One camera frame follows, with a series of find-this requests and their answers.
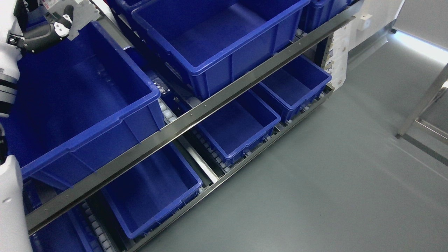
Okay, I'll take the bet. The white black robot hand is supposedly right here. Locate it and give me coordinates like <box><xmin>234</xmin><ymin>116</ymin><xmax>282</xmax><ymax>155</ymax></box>
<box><xmin>0</xmin><ymin>0</ymin><xmax>74</xmax><ymax>84</ymax></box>

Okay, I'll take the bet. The metal roller shelf rack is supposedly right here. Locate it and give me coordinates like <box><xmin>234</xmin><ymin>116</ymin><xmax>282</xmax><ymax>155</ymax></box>
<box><xmin>26</xmin><ymin>0</ymin><xmax>364</xmax><ymax>252</ymax></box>

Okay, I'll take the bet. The large blue bin left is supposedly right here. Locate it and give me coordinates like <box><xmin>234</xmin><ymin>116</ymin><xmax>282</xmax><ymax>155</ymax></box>
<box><xmin>1</xmin><ymin>21</ymin><xmax>164</xmax><ymax>190</ymax></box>

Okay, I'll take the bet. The large blue bin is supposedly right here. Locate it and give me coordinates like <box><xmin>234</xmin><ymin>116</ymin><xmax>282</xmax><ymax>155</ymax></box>
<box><xmin>1</xmin><ymin>21</ymin><xmax>164</xmax><ymax>190</ymax></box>
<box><xmin>131</xmin><ymin>0</ymin><xmax>309</xmax><ymax>100</ymax></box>

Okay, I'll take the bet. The blue bin bottom left corner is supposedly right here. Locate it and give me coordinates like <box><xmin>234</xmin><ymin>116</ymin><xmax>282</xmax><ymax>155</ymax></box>
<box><xmin>29</xmin><ymin>206</ymin><xmax>103</xmax><ymax>252</ymax></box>

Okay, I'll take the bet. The blue bin lower left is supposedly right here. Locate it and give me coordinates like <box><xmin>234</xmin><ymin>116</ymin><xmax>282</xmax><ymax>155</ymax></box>
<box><xmin>102</xmin><ymin>144</ymin><xmax>203</xmax><ymax>239</ymax></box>

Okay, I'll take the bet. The large blue bin centre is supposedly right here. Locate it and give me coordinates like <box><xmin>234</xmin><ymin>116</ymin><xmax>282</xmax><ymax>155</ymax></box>
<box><xmin>131</xmin><ymin>0</ymin><xmax>309</xmax><ymax>100</ymax></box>

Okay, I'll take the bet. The blue bin lower middle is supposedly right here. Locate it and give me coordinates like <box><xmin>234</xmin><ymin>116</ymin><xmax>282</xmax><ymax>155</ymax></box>
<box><xmin>196</xmin><ymin>90</ymin><xmax>281</xmax><ymax>167</ymax></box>

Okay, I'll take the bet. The blue bin lower right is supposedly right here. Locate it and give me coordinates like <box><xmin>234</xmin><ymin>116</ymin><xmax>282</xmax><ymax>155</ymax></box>
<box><xmin>252</xmin><ymin>55</ymin><xmax>332</xmax><ymax>123</ymax></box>

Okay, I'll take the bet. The blue bin top right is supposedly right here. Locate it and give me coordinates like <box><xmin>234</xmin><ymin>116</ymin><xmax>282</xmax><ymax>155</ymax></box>
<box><xmin>298</xmin><ymin>0</ymin><xmax>354</xmax><ymax>33</ymax></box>

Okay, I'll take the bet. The white labelled sign board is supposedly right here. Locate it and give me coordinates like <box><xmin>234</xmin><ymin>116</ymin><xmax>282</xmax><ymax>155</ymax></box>
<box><xmin>324</xmin><ymin>23</ymin><xmax>351</xmax><ymax>91</ymax></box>

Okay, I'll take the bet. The stainless steel table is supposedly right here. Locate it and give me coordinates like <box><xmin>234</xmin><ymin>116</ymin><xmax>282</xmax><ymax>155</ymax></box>
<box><xmin>395</xmin><ymin>65</ymin><xmax>448</xmax><ymax>165</ymax></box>

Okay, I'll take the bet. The grey metal bracket plate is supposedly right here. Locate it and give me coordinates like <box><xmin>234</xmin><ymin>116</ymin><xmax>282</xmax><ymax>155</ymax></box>
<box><xmin>39</xmin><ymin>0</ymin><xmax>100</xmax><ymax>41</ymax></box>

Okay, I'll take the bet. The white wall socket box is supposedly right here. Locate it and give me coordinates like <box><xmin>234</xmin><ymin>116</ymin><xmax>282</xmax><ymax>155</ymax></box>
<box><xmin>356</xmin><ymin>14</ymin><xmax>373</xmax><ymax>31</ymax></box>

